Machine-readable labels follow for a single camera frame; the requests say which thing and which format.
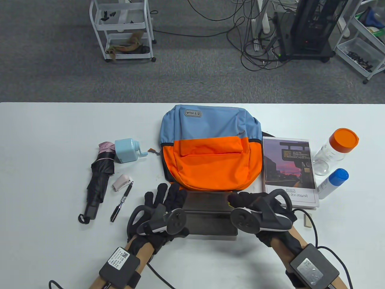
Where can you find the small white pink clip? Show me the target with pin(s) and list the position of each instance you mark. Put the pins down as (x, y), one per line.
(120, 182)

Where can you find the black equipment rack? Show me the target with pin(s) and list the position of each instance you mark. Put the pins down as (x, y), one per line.
(309, 27)

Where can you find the light blue pencil sharpener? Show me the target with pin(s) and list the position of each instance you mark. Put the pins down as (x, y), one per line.
(126, 150)

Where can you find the sunset cover notebook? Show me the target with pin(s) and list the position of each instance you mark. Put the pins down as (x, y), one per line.
(288, 162)

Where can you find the dark grey pencil case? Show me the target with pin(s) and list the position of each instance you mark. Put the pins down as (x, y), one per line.
(210, 222)

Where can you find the person's right hand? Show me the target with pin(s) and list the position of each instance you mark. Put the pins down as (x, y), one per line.
(249, 198)

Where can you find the black folded umbrella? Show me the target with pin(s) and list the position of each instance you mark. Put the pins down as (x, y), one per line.
(100, 174)

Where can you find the beige eraser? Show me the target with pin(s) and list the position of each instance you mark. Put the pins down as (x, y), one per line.
(306, 222)

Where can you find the black tracking controller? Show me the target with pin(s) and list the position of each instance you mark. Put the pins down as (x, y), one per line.
(174, 222)
(246, 221)

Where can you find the black pen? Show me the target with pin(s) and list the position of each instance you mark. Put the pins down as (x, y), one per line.
(121, 202)

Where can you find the black wrist module white label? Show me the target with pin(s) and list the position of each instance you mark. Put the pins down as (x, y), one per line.
(120, 266)

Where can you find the white bottle blue cap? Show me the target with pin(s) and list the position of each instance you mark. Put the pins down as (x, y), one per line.
(332, 183)

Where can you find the white table leg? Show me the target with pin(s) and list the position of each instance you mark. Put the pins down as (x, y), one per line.
(264, 18)

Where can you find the person's left hand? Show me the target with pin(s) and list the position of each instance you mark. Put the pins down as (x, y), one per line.
(173, 195)

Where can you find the white rolling cart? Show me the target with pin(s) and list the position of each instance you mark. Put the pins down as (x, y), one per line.
(123, 24)

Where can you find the person's right forearm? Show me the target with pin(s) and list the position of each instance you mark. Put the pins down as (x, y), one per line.
(281, 253)

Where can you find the clear bottle orange lid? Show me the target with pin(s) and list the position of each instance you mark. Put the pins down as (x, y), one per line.
(343, 141)

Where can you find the orange and blue school bag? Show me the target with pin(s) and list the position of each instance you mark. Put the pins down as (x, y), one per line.
(210, 162)

